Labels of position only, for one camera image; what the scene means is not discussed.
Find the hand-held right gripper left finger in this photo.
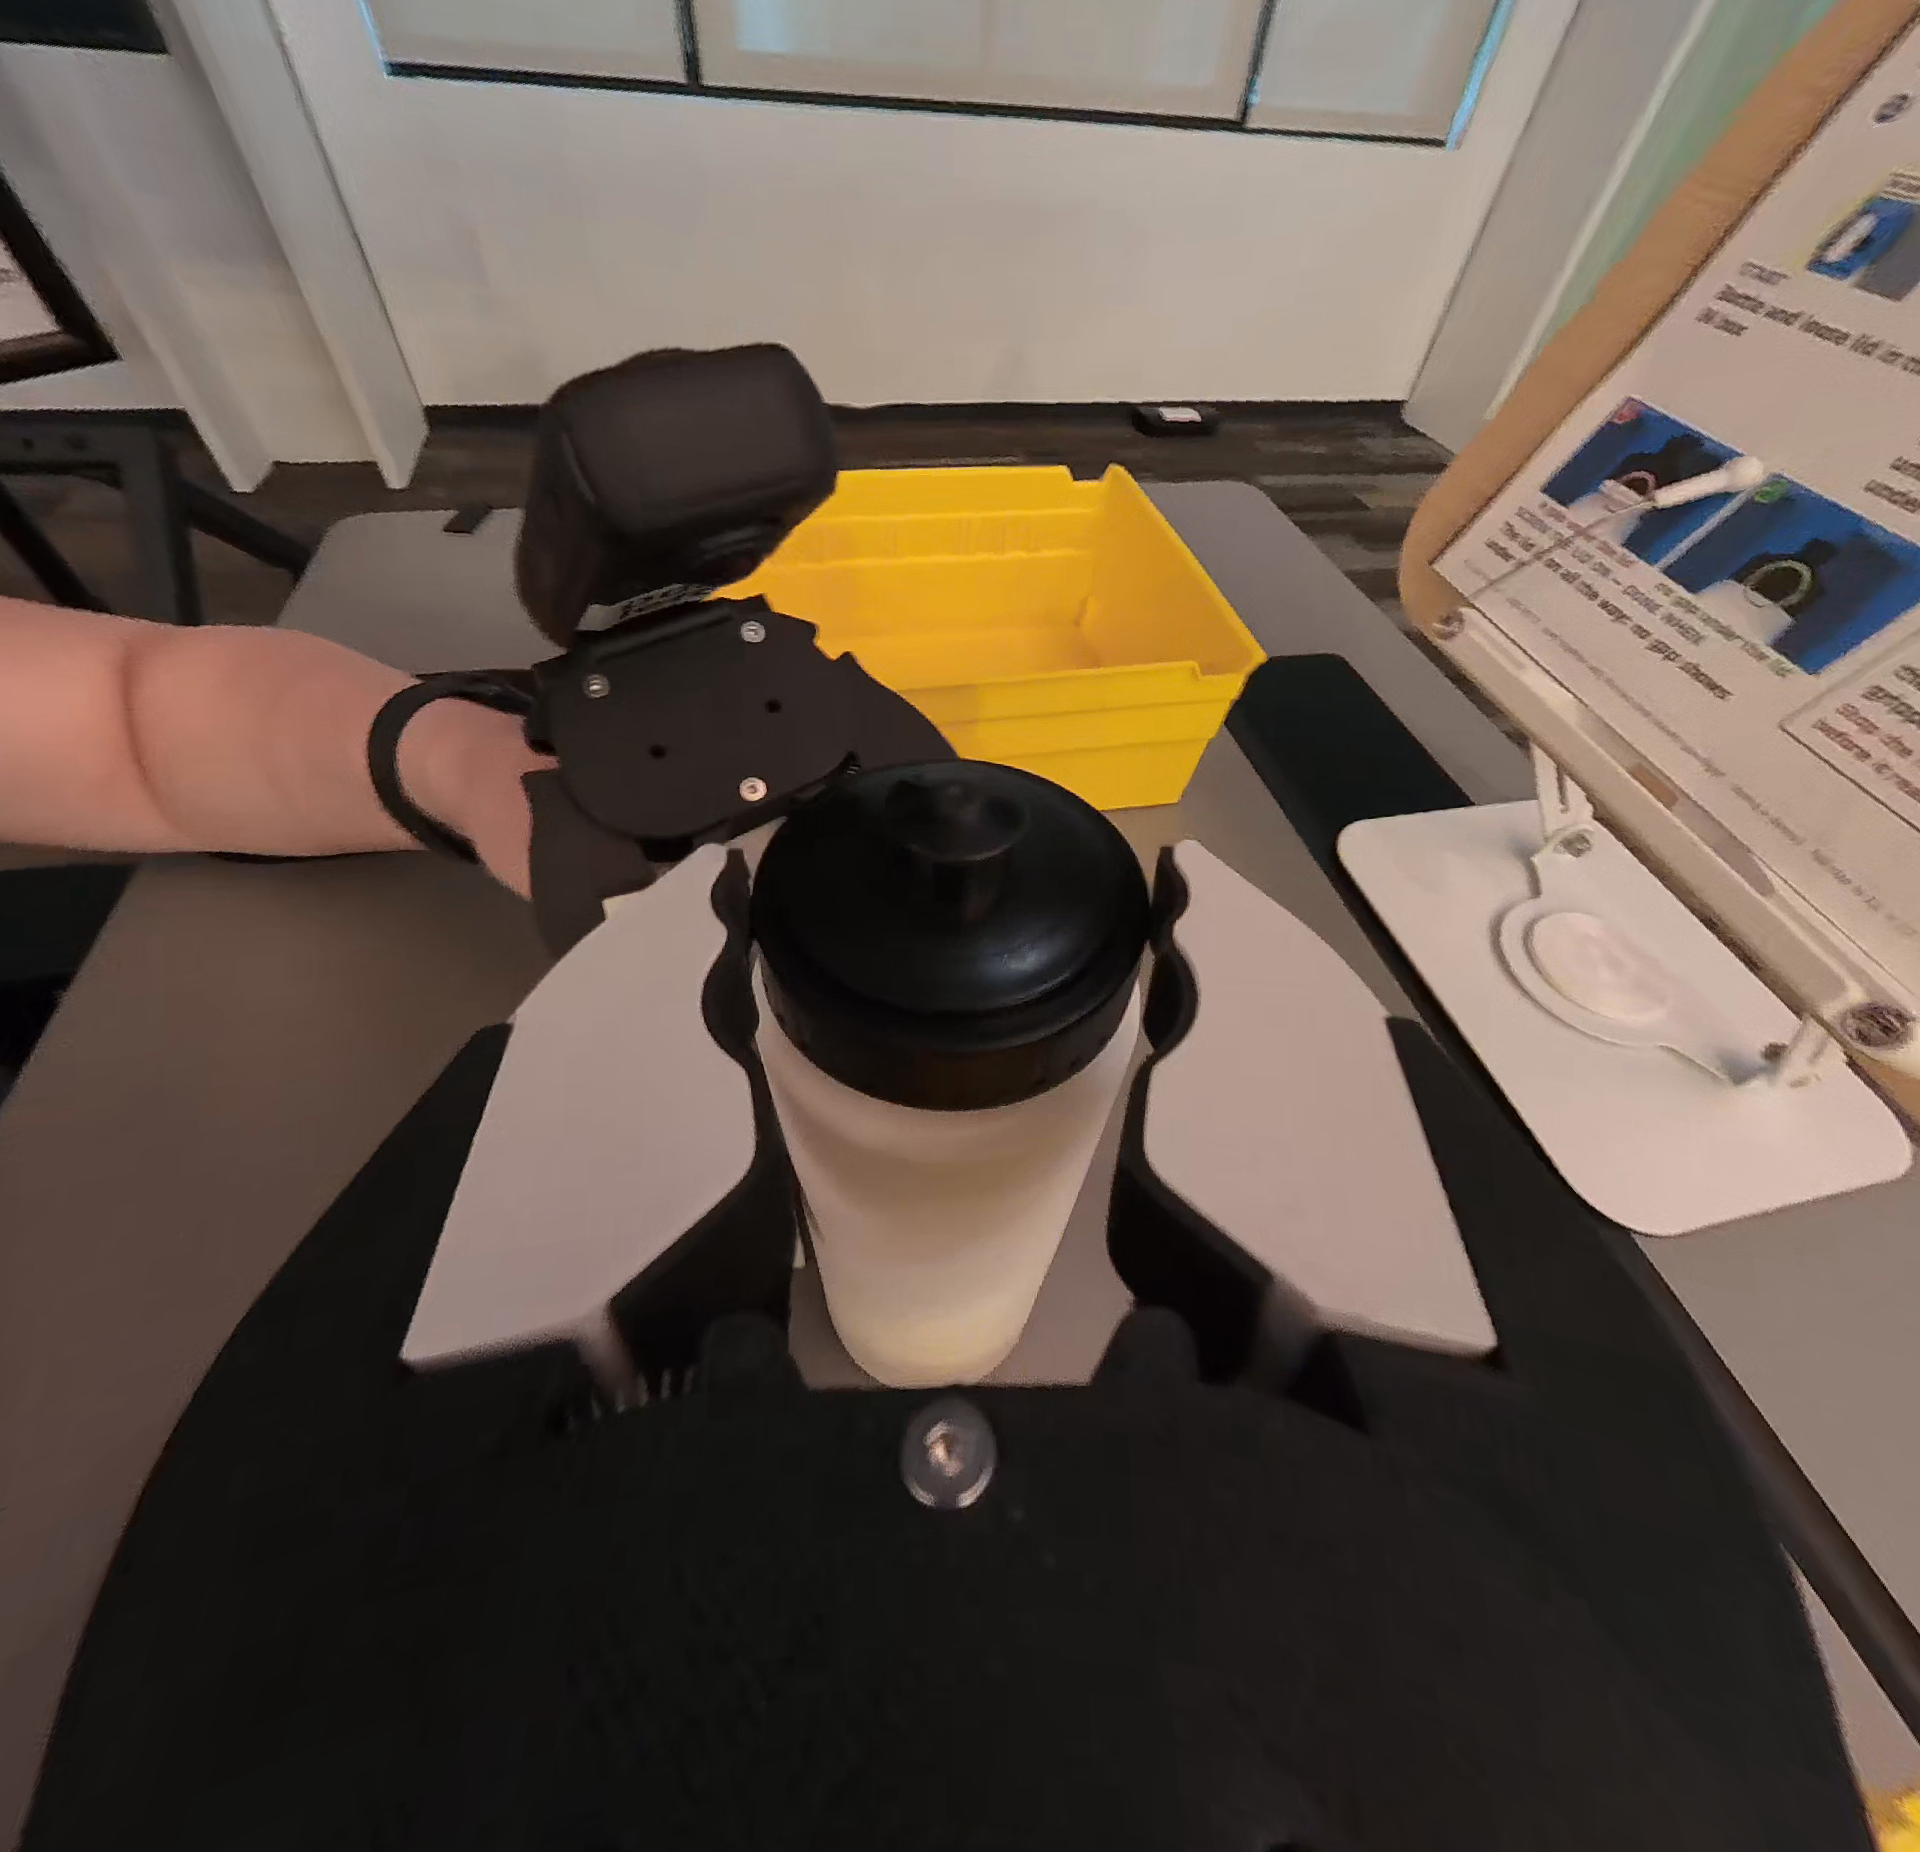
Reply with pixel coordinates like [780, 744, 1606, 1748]
[404, 843, 807, 1370]

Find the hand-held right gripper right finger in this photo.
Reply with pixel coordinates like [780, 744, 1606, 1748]
[1104, 838, 1499, 1359]

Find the white plastic bottle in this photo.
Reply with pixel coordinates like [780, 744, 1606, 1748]
[751, 968, 1155, 1389]

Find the black bottle lid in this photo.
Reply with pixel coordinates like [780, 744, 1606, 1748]
[746, 763, 1157, 1109]

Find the yellow plastic bin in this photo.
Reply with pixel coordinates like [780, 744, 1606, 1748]
[723, 468, 1268, 812]

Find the person's left forearm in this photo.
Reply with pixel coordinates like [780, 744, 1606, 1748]
[0, 600, 422, 870]

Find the person's left hand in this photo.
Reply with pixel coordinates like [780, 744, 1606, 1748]
[415, 697, 548, 900]

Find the black wristband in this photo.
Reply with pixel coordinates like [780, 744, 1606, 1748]
[367, 668, 542, 851]

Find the sign on black easel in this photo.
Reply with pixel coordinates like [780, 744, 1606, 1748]
[0, 174, 316, 630]

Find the wooden edged instruction board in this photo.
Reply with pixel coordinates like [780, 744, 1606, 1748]
[1398, 0, 1920, 1118]

